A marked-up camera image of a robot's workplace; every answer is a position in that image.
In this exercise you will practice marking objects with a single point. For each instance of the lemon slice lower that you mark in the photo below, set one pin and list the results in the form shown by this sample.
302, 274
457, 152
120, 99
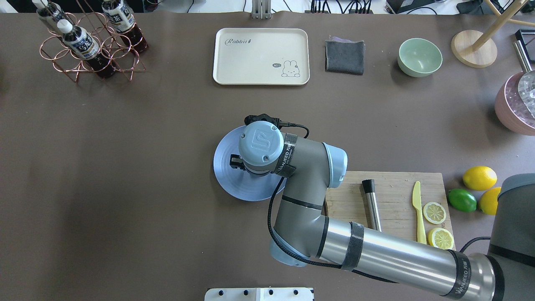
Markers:
440, 238

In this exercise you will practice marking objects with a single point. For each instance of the light green bowl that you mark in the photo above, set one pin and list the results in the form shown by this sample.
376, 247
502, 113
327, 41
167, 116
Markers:
418, 57

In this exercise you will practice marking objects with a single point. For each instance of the wooden cup stand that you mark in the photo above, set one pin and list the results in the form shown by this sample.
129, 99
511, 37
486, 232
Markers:
477, 49

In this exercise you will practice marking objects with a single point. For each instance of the yellow lemon upper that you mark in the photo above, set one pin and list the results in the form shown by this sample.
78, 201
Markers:
479, 178

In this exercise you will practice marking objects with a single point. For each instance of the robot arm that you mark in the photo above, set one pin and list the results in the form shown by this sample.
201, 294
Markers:
302, 234

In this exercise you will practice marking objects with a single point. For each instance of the steel muddler black tip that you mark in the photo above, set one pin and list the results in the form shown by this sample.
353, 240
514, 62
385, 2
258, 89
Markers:
372, 204

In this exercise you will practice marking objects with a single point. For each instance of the cream rabbit tray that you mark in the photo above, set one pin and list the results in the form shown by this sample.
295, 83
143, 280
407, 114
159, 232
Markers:
261, 56

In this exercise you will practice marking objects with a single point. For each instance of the tea bottle lower left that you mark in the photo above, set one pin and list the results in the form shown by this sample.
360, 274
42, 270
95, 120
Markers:
123, 22

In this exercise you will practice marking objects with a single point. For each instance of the pink bowl of ice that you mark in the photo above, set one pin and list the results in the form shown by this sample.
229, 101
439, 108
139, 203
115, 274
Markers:
511, 110

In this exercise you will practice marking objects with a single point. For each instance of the yellow lemon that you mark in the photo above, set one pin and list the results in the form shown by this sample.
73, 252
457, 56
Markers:
489, 201
479, 178

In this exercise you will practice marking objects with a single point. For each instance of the grey folded cloth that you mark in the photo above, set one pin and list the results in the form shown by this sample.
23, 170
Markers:
345, 56

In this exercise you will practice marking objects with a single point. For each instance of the lemon slice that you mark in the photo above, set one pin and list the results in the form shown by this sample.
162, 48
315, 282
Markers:
434, 213
440, 238

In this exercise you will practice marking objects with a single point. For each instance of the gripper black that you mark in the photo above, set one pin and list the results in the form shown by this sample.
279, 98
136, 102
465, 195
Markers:
235, 161

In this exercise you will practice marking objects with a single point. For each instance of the lemon slice upper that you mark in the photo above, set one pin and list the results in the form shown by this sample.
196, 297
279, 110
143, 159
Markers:
434, 213

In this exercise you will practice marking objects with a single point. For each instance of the metal ice scoop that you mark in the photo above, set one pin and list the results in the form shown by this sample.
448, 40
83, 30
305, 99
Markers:
526, 83

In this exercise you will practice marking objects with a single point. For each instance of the tea bottle top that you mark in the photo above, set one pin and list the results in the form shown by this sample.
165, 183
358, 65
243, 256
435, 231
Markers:
82, 44

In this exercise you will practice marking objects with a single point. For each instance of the green lime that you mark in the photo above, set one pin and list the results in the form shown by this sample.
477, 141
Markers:
462, 200

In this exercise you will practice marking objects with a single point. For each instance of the tea bottle lower right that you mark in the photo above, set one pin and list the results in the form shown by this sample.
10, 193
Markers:
49, 13

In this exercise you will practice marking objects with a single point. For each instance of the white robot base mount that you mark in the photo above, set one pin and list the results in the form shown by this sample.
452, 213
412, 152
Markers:
261, 294

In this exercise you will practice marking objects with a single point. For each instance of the tea bottle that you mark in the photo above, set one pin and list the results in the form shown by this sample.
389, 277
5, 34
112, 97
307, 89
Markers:
123, 22
49, 13
82, 44

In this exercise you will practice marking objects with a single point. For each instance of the yellow lemon lower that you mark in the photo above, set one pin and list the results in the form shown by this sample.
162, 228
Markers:
489, 201

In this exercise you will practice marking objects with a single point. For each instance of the wooden cutting board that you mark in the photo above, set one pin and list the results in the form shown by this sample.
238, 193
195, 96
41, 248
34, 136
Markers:
394, 199

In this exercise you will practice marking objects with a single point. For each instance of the copper wire bottle rack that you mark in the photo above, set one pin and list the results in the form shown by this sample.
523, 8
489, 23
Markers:
102, 43

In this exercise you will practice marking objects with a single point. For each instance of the yellow plastic knife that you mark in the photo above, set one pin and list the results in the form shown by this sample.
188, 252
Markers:
417, 205

